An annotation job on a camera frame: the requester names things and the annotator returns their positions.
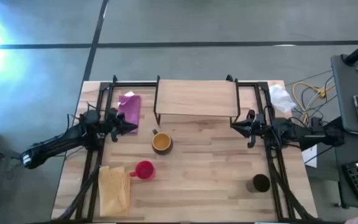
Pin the tall black cup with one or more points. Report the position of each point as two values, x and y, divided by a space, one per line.
260 183

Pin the purple cloth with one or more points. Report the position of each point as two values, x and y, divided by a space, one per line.
131 107

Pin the dark grey keyboard desk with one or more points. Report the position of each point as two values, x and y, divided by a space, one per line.
339 158

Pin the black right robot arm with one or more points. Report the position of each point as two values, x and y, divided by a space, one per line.
306 133

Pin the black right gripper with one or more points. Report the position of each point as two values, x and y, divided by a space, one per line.
256 126

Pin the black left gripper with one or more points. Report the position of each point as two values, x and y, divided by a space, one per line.
115 123

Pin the white paper scrap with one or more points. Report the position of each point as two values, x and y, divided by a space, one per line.
129 93

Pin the white paper sheet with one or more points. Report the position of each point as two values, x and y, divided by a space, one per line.
310 157

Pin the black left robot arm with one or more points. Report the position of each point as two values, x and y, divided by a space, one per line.
54 144

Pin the black power adapter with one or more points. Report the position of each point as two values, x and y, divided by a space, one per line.
316 122

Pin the black metal table frame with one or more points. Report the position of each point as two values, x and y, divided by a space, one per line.
135 84

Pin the yellow folded cloth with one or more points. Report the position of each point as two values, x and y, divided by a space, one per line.
113 193

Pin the grey desk top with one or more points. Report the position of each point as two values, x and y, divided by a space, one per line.
343 102

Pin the brown mug with yellow inside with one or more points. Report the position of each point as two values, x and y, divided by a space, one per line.
162 141

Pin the wooden shelf with black legs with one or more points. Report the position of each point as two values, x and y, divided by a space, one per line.
197 98

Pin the red plastic mug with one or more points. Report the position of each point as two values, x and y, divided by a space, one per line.
145 170

